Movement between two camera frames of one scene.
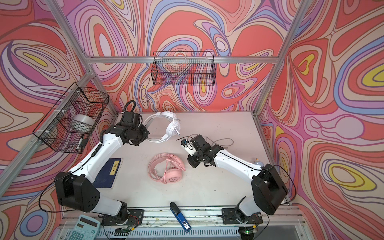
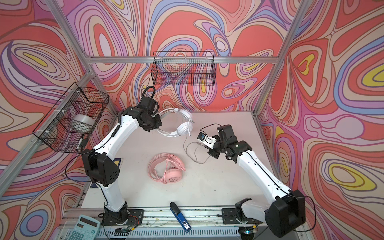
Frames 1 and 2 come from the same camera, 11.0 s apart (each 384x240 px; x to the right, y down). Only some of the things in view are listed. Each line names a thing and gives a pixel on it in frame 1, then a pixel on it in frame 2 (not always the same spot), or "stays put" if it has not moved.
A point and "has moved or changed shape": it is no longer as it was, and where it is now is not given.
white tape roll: x=81 y=123 stays put
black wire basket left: x=69 y=124 stays put
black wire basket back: x=184 y=68 stays put
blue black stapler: x=175 y=208 stays put
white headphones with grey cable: x=172 y=125 has moved or changed shape
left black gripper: x=145 y=132 to x=159 y=123
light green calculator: x=87 y=228 stays put
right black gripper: x=190 y=159 to x=215 y=154
